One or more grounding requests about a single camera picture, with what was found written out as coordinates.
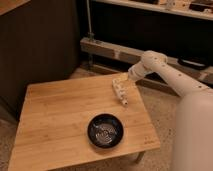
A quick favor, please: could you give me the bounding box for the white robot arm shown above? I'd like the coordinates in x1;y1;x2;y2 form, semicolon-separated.
128;50;213;171

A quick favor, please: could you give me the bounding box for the white plastic bottle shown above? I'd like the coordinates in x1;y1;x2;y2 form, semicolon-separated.
112;78;128;106

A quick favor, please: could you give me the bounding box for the black ceramic bowl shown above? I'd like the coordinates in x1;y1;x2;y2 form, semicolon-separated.
87;113;124;149

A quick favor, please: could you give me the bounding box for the grey wooden beam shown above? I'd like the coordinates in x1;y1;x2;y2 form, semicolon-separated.
80;37;213;84

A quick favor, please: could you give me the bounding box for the black flat object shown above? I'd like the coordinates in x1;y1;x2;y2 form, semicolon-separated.
177;58;209;70

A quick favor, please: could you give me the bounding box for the metal pole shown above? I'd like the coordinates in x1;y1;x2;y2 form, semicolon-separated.
86;0;94;41

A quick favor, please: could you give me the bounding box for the wooden table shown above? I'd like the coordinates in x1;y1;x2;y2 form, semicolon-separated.
8;74;160;171

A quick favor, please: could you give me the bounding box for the wooden shelf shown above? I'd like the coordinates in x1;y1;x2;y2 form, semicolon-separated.
92;0;213;21

